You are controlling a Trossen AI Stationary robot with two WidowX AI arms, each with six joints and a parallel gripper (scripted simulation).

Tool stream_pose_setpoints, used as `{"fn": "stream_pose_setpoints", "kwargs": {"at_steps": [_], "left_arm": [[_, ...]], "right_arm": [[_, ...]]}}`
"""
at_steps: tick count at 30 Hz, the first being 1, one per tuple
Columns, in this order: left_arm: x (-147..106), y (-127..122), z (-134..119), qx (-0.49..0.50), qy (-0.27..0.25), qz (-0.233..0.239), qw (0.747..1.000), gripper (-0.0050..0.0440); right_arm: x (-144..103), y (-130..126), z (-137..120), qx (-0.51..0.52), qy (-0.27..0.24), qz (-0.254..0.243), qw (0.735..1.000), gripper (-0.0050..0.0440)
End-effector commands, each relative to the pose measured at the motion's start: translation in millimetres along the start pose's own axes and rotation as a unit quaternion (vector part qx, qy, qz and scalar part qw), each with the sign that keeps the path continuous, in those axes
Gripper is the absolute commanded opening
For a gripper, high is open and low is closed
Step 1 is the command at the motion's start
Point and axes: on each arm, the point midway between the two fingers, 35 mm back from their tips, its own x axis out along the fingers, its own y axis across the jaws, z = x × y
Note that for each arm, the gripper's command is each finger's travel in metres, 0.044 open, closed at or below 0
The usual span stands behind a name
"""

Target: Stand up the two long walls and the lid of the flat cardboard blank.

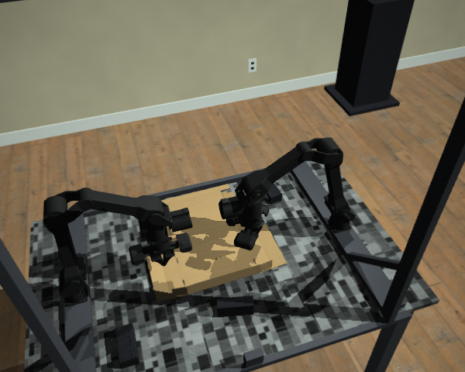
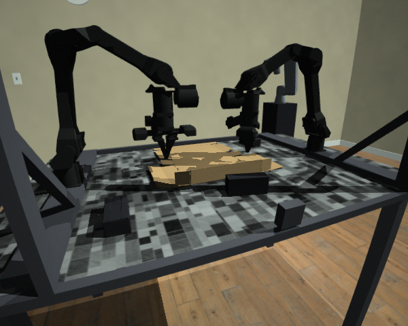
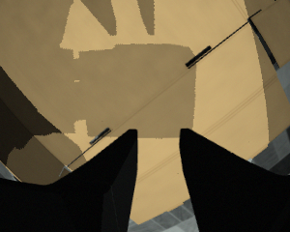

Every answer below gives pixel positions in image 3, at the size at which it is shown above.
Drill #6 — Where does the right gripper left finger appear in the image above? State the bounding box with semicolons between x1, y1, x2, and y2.
0;129;138;232

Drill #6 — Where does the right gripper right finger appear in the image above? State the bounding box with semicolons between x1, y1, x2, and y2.
179;129;290;232

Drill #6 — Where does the cardboard blank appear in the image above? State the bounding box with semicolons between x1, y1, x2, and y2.
0;0;290;224

